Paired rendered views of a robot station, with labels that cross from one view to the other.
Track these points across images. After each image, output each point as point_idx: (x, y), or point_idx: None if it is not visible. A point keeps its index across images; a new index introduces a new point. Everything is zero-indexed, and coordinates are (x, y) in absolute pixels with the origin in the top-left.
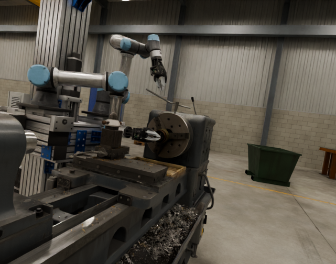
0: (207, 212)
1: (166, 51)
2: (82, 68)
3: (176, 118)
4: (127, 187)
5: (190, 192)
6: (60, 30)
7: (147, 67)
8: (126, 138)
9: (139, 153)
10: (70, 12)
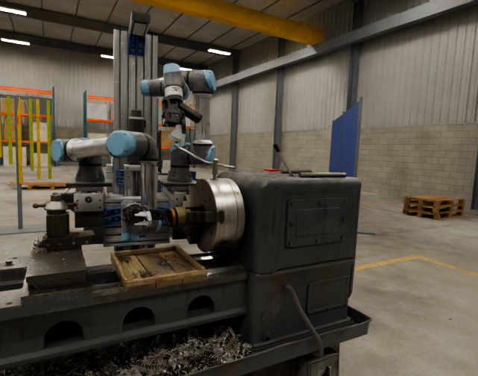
0: (441, 368)
1: (475, 36)
2: (153, 126)
3: (206, 186)
4: (11, 291)
5: (250, 315)
6: (115, 88)
7: (436, 75)
8: (397, 204)
9: (396, 231)
10: (127, 62)
